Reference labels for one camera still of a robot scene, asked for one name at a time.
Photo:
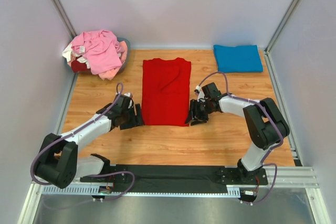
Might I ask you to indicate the red t shirt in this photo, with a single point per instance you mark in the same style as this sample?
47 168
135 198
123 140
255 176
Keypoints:
166 91

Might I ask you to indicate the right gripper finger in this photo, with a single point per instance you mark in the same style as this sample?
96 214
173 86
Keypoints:
189 118
197 122

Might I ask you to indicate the pink t shirt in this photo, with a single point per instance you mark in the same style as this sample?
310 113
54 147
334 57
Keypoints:
101 48

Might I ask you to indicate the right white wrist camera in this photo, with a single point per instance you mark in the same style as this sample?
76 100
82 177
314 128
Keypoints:
200 94

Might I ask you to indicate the folded blue t shirt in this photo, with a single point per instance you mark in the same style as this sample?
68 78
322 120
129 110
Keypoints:
239 59

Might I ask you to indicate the white cream garment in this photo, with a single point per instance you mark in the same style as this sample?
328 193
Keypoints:
69 54

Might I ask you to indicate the grey laundry basket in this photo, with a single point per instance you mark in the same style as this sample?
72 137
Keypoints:
125 55

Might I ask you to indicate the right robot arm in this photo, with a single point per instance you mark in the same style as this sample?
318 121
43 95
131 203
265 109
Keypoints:
266 126

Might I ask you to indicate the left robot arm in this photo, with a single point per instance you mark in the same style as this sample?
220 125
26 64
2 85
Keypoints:
58 163

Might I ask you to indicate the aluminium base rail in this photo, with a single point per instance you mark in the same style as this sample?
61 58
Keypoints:
118 182

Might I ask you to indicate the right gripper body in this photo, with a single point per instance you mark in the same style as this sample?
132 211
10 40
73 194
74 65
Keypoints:
200 110

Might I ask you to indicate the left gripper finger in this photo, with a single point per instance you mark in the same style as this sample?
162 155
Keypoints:
128 125
138 116

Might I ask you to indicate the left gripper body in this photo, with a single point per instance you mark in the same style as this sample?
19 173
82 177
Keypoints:
128 115

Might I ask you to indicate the light pink garment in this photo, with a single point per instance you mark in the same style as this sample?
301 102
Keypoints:
110 74

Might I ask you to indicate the dark red garment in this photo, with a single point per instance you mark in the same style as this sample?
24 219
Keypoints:
77 66

